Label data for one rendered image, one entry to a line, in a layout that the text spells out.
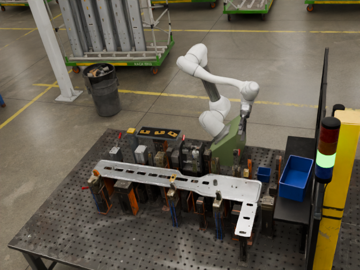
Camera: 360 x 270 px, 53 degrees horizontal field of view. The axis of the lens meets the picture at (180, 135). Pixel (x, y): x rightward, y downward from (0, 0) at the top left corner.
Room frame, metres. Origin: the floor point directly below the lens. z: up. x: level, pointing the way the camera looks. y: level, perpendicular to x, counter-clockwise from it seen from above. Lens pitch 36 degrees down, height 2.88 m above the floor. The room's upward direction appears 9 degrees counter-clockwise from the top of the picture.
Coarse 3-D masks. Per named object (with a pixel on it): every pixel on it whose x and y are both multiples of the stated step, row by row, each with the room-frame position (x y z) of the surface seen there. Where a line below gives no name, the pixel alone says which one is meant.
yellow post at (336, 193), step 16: (336, 112) 1.21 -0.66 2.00; (352, 112) 1.19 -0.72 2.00; (352, 128) 1.12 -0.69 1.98; (352, 144) 1.11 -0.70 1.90; (336, 160) 1.13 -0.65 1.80; (352, 160) 1.11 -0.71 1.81; (336, 176) 1.13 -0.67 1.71; (336, 192) 1.12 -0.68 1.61; (336, 208) 1.12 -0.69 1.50; (320, 224) 1.14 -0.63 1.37; (336, 224) 1.11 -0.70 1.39; (320, 240) 1.14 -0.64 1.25; (336, 240) 1.11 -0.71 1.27; (320, 256) 1.13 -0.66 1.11
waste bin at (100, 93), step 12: (84, 72) 4.99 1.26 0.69; (96, 72) 4.87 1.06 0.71; (108, 72) 4.97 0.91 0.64; (96, 84) 4.72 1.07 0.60; (108, 84) 4.75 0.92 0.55; (96, 96) 4.76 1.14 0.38; (108, 96) 4.76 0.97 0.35; (96, 108) 4.85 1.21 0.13; (108, 108) 4.75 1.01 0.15; (120, 108) 4.88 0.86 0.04
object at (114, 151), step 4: (112, 148) 2.48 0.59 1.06; (116, 148) 2.47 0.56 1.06; (112, 152) 2.43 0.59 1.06; (116, 152) 2.42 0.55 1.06; (120, 152) 2.46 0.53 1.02; (112, 156) 2.42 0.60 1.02; (116, 156) 2.41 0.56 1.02; (120, 156) 2.45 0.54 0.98; (112, 160) 2.42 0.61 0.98; (116, 160) 2.41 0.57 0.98; (120, 160) 2.43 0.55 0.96
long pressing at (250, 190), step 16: (112, 176) 2.19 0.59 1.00; (128, 176) 2.16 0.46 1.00; (144, 176) 2.13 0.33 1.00; (176, 176) 2.07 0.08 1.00; (208, 176) 2.01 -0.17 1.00; (224, 176) 1.98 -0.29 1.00; (208, 192) 1.85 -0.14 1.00; (224, 192) 1.82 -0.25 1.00; (240, 192) 1.80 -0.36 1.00; (256, 192) 1.77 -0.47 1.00
